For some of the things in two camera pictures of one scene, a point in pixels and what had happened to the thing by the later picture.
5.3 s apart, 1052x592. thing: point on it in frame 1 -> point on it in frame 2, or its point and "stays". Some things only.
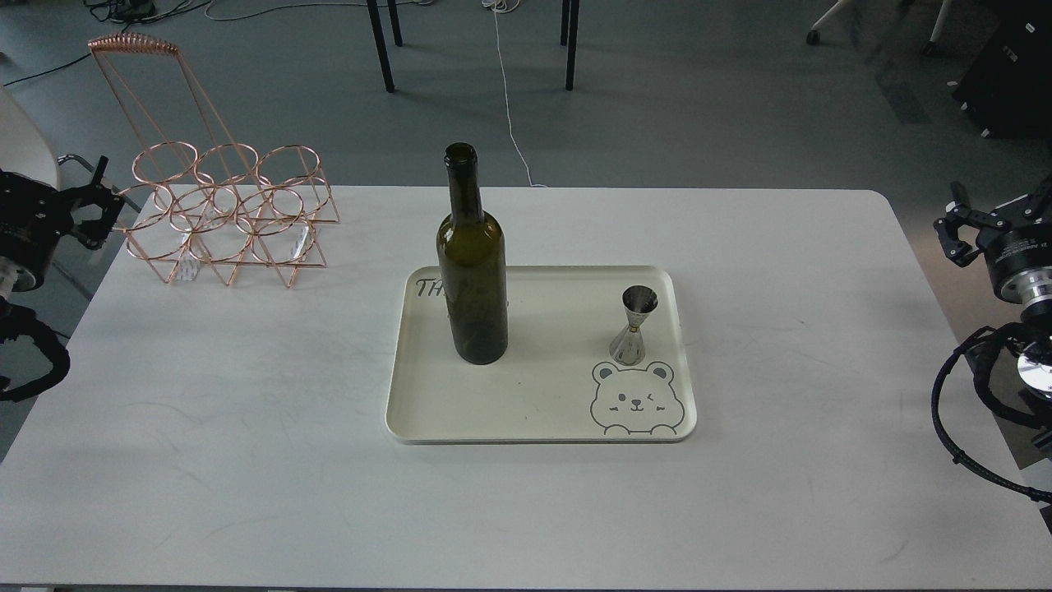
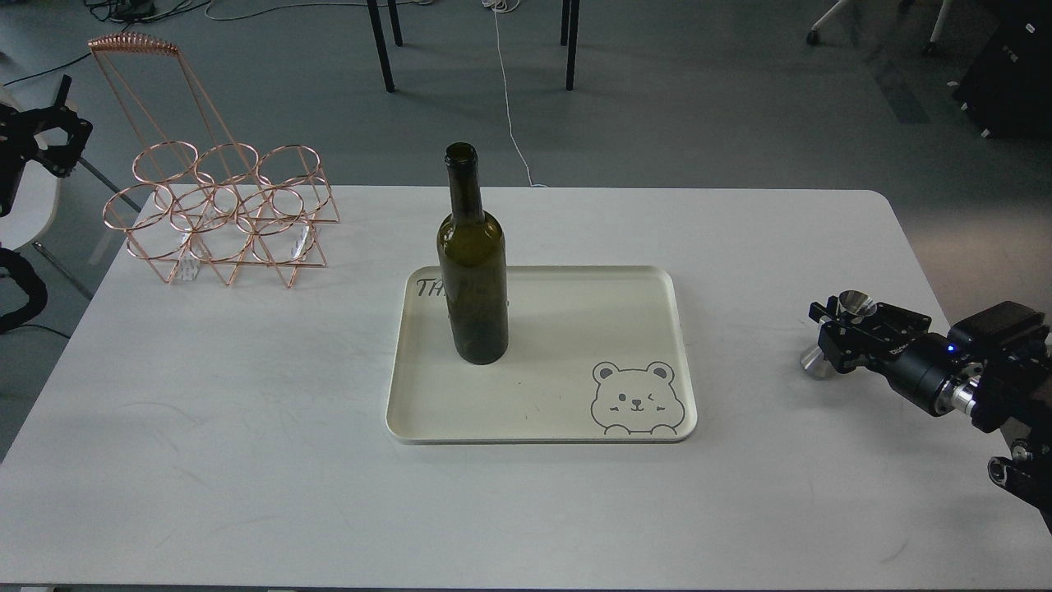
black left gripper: (33, 215) -> (18, 144)
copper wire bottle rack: (205, 198) stays
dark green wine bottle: (472, 266) stays
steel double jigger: (628, 348) -> (855, 305)
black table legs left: (380, 39) stays
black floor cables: (133, 11) stays
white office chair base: (929, 48) stays
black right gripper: (1024, 245) -> (893, 344)
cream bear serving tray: (558, 383) stays
